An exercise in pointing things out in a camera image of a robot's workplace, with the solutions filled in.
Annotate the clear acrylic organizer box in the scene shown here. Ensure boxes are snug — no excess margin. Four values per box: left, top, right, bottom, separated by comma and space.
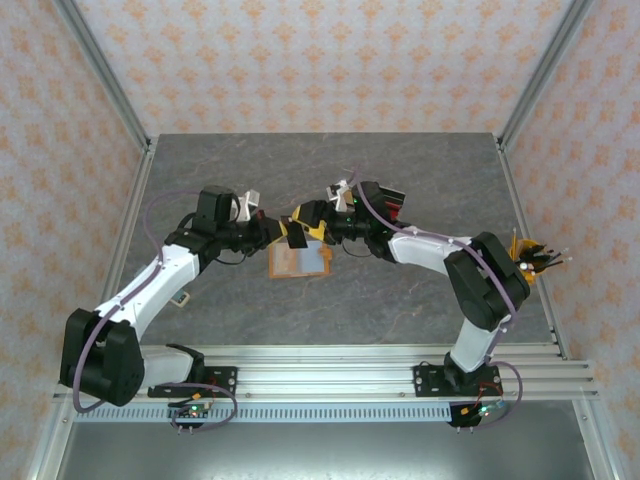
349, 172, 407, 229

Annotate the orange leather card holder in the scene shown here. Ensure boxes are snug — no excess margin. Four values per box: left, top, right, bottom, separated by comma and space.
267, 239, 335, 281

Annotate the tan striped credit card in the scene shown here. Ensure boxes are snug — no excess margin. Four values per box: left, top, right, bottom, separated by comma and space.
272, 244, 297, 277

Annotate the red black power lead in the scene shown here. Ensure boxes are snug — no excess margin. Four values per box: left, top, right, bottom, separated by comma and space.
462, 382, 504, 416
168, 384, 217, 407

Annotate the small controller circuit board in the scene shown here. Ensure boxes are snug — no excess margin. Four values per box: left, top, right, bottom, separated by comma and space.
167, 403, 211, 422
462, 399, 506, 421

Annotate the grey metal panel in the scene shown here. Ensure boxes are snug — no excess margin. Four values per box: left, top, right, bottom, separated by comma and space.
54, 421, 604, 480

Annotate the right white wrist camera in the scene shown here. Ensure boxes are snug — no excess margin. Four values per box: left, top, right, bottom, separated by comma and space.
324, 179, 352, 212

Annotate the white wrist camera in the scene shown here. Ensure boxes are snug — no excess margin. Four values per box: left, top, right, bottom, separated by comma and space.
324, 179, 352, 212
233, 188, 263, 224

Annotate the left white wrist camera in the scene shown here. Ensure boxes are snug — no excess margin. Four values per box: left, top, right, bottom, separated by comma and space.
233, 188, 263, 224

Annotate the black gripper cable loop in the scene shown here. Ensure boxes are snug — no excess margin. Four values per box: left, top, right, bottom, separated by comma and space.
213, 247, 257, 266
341, 238, 374, 257

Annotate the aluminium side rail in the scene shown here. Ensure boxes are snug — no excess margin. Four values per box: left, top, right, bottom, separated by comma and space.
494, 133, 571, 362
79, 135, 159, 362

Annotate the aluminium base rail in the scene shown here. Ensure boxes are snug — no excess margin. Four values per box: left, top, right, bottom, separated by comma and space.
52, 343, 601, 404

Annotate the yellow wire bundle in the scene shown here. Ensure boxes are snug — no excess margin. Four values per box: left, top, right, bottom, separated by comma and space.
507, 227, 549, 286

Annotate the aluminium corner post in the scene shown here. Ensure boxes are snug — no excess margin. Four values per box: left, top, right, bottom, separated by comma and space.
498, 0, 596, 151
52, 0, 153, 151

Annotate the grey slotted cable duct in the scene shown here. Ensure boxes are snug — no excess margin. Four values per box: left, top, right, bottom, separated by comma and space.
74, 405, 454, 424

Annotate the aluminium lower frame bar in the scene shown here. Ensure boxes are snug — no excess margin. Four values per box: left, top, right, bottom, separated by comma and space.
572, 399, 629, 480
24, 399, 76, 480

